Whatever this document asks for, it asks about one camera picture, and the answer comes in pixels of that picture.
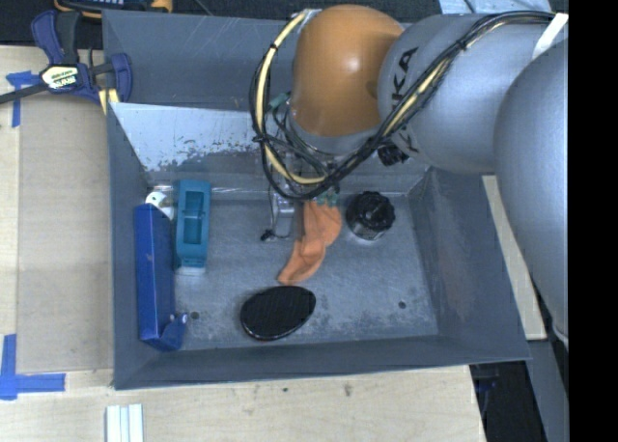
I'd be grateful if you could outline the black ribbed round knob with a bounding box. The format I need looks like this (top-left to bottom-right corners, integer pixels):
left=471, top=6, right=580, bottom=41
left=344, top=190, right=397, bottom=242

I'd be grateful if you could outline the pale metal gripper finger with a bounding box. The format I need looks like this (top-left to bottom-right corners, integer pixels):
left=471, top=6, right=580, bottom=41
left=269, top=192, right=283, bottom=237
left=281, top=194, right=296, bottom=239

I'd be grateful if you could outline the black cylinder on white bracket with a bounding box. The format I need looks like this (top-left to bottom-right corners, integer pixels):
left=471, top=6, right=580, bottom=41
left=377, top=139, right=410, bottom=167

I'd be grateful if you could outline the long blue box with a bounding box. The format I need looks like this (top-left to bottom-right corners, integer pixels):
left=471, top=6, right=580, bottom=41
left=133, top=203, right=189, bottom=353

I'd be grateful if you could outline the teal plastic holder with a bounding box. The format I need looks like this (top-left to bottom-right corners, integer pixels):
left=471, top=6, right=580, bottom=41
left=172, top=179, right=213, bottom=273

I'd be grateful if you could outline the small white plastic piece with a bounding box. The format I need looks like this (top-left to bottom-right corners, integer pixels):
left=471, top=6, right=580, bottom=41
left=144, top=185, right=176, bottom=220

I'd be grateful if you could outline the black oval pad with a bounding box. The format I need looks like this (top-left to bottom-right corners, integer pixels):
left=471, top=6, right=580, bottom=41
left=239, top=285, right=318, bottom=343

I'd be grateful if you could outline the orange cloth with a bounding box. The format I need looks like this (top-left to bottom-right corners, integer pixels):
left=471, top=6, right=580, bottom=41
left=276, top=200, right=345, bottom=287

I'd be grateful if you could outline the grey metal bin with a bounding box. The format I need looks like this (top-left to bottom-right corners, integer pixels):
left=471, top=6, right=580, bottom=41
left=100, top=9, right=533, bottom=391

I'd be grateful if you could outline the pale wood board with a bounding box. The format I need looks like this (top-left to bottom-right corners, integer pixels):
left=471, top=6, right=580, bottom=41
left=15, top=96, right=116, bottom=374

